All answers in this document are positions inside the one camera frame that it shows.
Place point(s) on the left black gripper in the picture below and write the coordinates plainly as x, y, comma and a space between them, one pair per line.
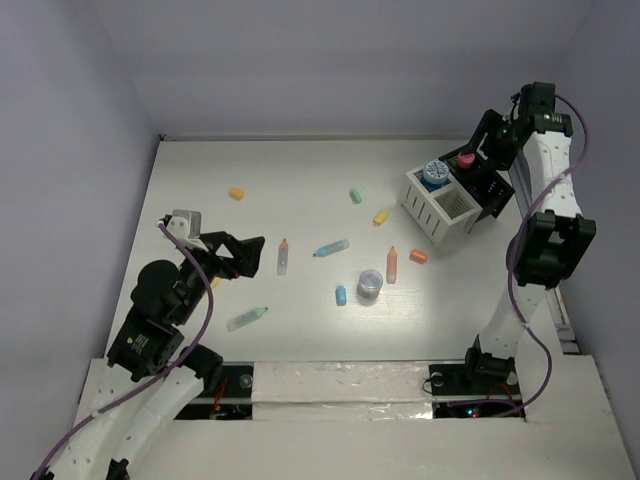
246, 261

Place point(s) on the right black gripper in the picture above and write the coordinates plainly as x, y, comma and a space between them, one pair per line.
490, 123

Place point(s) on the pink capped tube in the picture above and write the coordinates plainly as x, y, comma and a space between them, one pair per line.
465, 161

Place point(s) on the green highlighter pen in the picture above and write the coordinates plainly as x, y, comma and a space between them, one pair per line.
245, 319

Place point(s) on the clear round jar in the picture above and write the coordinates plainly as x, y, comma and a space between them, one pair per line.
369, 284

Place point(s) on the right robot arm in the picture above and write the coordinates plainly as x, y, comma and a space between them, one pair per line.
553, 236

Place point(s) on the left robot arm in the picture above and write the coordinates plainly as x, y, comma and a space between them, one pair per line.
150, 375

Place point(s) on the orange tip white pen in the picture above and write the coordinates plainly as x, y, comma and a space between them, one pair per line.
283, 252

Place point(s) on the black container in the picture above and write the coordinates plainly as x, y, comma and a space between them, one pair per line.
486, 186

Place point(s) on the white slotted container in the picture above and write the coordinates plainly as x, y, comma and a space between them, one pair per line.
443, 214

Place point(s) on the blue highlighter pen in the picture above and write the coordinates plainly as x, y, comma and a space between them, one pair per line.
332, 248

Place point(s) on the blue eraser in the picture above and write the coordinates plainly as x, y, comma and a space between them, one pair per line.
340, 295

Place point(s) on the green eraser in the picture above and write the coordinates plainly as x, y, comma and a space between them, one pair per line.
355, 196

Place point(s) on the yellow eraser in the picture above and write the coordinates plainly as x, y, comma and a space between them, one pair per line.
380, 218

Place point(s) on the dark orange eraser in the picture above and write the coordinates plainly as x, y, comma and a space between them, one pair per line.
418, 256

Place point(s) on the orange pencil shaped pen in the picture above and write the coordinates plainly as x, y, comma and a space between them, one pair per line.
391, 266

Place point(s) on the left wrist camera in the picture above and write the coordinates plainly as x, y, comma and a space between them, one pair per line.
183, 224

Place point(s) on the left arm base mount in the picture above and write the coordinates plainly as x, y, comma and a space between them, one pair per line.
230, 400

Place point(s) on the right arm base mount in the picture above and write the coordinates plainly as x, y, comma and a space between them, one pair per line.
455, 396

